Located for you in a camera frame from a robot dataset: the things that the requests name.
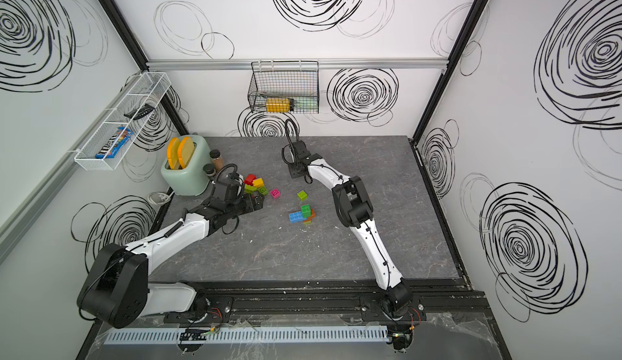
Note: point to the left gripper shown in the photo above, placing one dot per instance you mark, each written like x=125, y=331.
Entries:
x=250, y=206

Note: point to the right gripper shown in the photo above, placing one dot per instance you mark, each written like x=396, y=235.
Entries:
x=294, y=168

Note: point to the dark green lego brick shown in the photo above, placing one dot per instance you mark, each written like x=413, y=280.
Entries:
x=306, y=211

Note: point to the orange lego brick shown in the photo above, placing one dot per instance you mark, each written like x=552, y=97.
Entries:
x=311, y=217

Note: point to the blue lego brick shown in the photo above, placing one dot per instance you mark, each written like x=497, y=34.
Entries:
x=296, y=217

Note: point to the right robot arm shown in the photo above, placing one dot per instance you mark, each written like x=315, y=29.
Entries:
x=354, y=210

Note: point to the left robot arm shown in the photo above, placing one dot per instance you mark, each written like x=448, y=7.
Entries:
x=118, y=290

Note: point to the long green lego brick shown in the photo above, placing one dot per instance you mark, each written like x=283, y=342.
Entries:
x=250, y=189

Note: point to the red lego brick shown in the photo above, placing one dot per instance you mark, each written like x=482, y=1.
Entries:
x=249, y=180

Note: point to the dark pepper jar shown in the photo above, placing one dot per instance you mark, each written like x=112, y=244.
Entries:
x=210, y=171

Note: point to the mint green toaster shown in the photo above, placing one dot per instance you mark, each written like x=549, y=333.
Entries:
x=191, y=181

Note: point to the yellow item in basket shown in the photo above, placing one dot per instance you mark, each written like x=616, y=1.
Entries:
x=278, y=105

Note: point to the yellow toast slice left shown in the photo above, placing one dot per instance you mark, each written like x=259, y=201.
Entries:
x=172, y=153

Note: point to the yellow toast slice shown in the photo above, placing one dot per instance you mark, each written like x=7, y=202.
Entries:
x=186, y=150
x=172, y=153

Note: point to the yellow toast slice right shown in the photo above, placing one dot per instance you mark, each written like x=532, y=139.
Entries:
x=186, y=150

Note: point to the blue candy packet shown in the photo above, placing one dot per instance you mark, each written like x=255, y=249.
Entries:
x=111, y=148

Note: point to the black remote control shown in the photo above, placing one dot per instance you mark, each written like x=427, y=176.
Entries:
x=140, y=112

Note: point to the black wire wall basket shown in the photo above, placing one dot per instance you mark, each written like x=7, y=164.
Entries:
x=297, y=80

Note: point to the white wire wall shelf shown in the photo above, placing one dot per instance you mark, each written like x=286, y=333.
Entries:
x=145, y=88

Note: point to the white slotted cable duct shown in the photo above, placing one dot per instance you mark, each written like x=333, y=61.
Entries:
x=248, y=335

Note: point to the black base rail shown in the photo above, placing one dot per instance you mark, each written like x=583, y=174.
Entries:
x=223, y=301

